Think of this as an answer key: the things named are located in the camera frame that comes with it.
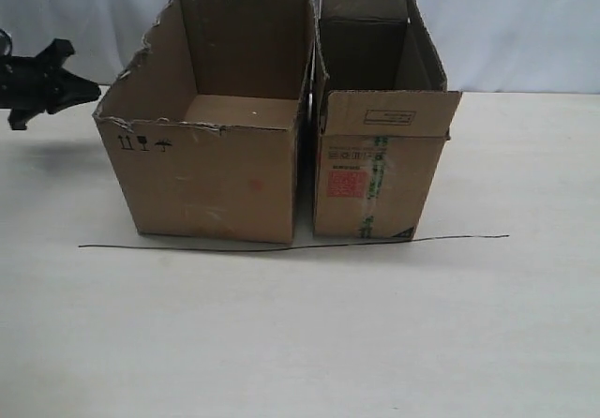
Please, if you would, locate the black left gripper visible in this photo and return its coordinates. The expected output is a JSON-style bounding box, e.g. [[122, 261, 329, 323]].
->
[[1, 38, 100, 130]]

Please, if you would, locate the torn cardboard box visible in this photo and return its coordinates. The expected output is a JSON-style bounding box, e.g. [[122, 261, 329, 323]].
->
[[94, 0, 314, 244]]

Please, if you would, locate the tall printed cardboard box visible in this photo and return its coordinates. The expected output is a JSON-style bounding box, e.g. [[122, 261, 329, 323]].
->
[[313, 0, 461, 241]]

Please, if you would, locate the white backdrop curtain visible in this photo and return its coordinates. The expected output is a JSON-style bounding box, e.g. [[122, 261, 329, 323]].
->
[[1, 0, 599, 94]]

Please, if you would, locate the thin black line wire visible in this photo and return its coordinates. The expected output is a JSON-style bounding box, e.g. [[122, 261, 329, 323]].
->
[[78, 233, 510, 255]]

